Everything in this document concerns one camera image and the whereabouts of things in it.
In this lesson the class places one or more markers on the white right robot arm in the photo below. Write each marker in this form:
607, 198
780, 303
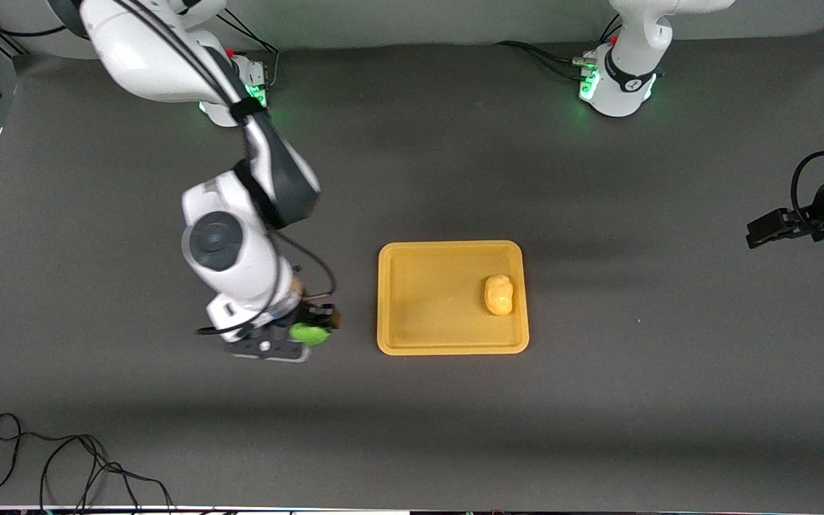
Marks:
229, 265

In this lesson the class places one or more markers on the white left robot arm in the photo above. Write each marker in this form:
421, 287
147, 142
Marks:
630, 64

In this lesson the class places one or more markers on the green apple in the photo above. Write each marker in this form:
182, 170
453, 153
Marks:
310, 333

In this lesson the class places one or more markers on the yellow potato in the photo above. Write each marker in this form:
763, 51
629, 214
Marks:
499, 295

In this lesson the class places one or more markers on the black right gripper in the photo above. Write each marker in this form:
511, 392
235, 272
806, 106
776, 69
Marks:
317, 315

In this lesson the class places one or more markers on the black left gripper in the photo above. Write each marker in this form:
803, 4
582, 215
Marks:
807, 217

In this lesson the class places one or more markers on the dark grey table mat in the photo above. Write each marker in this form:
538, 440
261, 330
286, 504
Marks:
598, 393

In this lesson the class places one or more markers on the yellow plastic tray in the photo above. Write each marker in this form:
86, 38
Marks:
448, 315

